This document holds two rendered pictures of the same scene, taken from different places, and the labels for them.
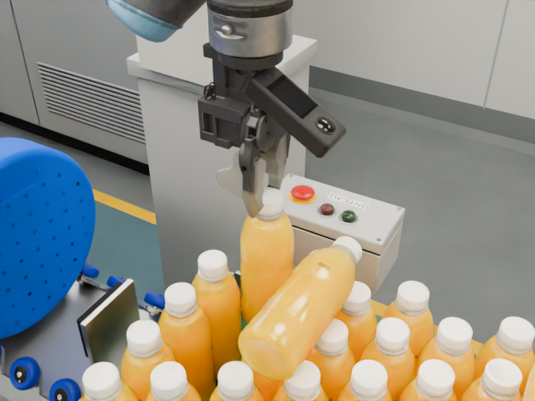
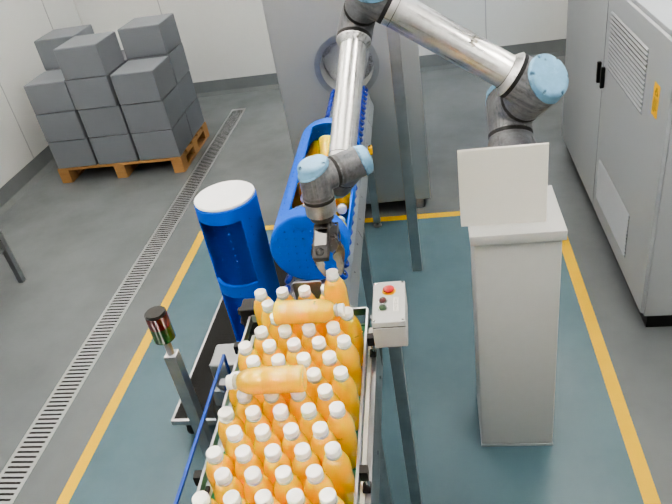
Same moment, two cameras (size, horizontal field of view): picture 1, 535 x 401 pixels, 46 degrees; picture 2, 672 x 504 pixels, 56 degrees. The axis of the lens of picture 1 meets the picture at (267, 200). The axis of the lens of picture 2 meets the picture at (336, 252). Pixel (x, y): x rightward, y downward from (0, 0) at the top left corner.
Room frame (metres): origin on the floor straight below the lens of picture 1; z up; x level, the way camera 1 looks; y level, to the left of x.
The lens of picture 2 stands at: (0.14, -1.51, 2.32)
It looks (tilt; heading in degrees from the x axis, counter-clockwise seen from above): 33 degrees down; 71
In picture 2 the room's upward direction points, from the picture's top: 10 degrees counter-clockwise
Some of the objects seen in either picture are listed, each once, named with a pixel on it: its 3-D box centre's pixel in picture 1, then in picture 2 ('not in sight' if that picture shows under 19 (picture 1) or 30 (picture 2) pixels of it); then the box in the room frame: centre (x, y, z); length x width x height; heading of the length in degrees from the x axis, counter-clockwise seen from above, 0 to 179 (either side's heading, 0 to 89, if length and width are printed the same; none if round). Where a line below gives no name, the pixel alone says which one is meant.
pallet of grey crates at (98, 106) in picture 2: not in sight; (118, 99); (0.43, 4.52, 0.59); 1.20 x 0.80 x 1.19; 149
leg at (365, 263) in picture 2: not in sight; (366, 272); (1.20, 1.10, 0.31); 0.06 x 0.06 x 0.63; 61
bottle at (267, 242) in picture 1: (267, 262); (337, 300); (0.64, 0.00, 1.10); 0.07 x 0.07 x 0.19
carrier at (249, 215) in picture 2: not in sight; (246, 274); (0.57, 1.09, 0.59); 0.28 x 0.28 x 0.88
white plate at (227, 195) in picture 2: not in sight; (224, 195); (0.57, 1.09, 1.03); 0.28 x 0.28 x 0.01
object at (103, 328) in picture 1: (110, 330); (309, 294); (0.62, 0.22, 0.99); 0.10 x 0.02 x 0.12; 151
